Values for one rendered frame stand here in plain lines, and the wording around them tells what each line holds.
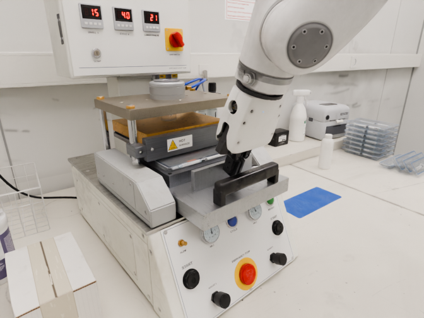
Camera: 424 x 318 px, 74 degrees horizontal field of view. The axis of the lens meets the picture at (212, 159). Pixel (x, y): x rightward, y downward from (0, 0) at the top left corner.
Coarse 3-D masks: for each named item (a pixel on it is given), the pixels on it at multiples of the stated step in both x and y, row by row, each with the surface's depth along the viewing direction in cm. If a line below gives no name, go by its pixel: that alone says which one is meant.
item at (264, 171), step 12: (252, 168) 50; (264, 168) 51; (276, 168) 53; (228, 180) 46; (240, 180) 47; (252, 180) 49; (276, 180) 54; (216, 192) 45; (228, 192) 46; (216, 204) 46
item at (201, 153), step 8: (216, 144) 66; (192, 152) 61; (200, 152) 61; (208, 152) 61; (216, 152) 61; (160, 160) 56; (168, 160) 56; (176, 160) 56; (184, 160) 56; (192, 160) 56
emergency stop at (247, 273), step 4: (244, 264) 56; (248, 264) 56; (240, 268) 56; (244, 268) 55; (248, 268) 56; (252, 268) 56; (240, 272) 55; (244, 272) 55; (248, 272) 56; (252, 272) 56; (240, 276) 55; (244, 276) 55; (248, 276) 55; (252, 276) 56; (240, 280) 55; (244, 280) 55; (248, 280) 55; (252, 280) 56; (244, 284) 55; (248, 284) 55
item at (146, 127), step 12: (120, 120) 65; (144, 120) 65; (156, 120) 65; (168, 120) 64; (180, 120) 65; (192, 120) 65; (204, 120) 65; (216, 120) 65; (120, 132) 64; (144, 132) 55; (156, 132) 55; (168, 132) 57
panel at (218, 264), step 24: (240, 216) 58; (264, 216) 62; (168, 240) 48; (192, 240) 50; (216, 240) 54; (240, 240) 57; (264, 240) 61; (288, 240) 65; (192, 264) 50; (216, 264) 53; (240, 264) 56; (264, 264) 60; (192, 288) 49; (216, 288) 52; (240, 288) 55; (192, 312) 48; (216, 312) 51
